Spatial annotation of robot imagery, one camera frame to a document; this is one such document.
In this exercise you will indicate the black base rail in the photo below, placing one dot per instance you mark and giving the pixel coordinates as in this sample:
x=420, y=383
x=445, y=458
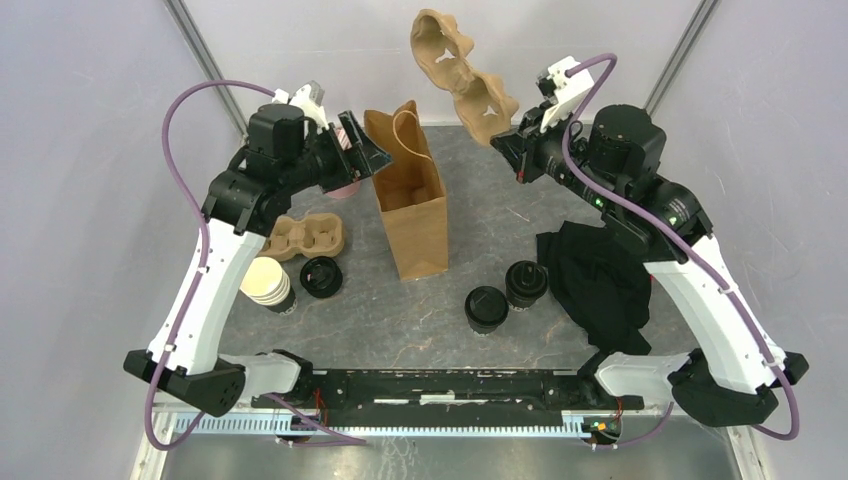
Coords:
x=437, y=397

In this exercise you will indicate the black cloth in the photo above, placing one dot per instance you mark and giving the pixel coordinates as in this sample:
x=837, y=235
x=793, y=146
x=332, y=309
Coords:
x=604, y=290

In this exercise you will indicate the black paper coffee cup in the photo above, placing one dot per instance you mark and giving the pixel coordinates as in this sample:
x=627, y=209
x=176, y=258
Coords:
x=518, y=302
x=485, y=325

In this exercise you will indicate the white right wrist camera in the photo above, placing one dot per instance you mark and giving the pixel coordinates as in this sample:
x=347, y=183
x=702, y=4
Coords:
x=562, y=93

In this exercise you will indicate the black plastic cup lid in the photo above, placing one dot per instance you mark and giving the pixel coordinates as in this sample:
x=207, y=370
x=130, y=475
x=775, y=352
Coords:
x=486, y=300
x=526, y=278

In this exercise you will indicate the pink straw holder cup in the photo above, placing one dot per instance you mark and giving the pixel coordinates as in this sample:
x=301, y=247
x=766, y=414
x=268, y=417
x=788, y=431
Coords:
x=344, y=192

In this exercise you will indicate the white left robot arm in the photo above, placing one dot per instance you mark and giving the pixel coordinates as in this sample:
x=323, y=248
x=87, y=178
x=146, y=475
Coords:
x=288, y=150

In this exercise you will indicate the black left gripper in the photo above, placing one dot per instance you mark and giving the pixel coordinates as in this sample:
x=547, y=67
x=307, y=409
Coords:
x=370, y=157

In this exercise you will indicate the stack of black lids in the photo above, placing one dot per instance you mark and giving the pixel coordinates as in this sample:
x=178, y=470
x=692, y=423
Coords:
x=321, y=277

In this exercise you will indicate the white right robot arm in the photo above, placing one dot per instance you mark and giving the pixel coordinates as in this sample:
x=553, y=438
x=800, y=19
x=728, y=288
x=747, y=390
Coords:
x=731, y=377

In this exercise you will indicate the stack of paper cups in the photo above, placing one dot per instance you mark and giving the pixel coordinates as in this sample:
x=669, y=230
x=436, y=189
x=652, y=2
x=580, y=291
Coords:
x=267, y=284

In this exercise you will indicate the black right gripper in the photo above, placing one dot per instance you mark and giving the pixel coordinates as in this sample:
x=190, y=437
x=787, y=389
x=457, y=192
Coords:
x=523, y=148

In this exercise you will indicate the brown cardboard cup carrier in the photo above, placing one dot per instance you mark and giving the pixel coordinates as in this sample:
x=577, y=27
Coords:
x=441, y=51
x=313, y=236

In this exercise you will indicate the brown paper bag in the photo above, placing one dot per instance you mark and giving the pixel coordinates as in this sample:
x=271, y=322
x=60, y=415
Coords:
x=410, y=193

